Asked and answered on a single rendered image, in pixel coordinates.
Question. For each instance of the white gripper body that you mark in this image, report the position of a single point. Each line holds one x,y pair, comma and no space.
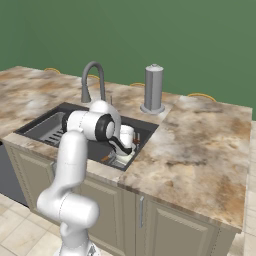
124,158

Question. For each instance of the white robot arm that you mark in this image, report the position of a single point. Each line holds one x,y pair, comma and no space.
71,160

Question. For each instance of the beige cabinet door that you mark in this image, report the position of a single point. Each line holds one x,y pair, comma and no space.
108,213
176,233
31,176

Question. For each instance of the dark grey sink basin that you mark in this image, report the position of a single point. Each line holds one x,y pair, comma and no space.
43,128

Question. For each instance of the yellow chair back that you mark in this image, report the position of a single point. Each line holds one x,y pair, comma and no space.
94,77
52,69
137,84
202,96

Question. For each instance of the grey paper towel holder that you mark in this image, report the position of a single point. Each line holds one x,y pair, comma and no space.
153,88

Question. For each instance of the grey curved tap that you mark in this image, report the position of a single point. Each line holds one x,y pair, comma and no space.
85,83

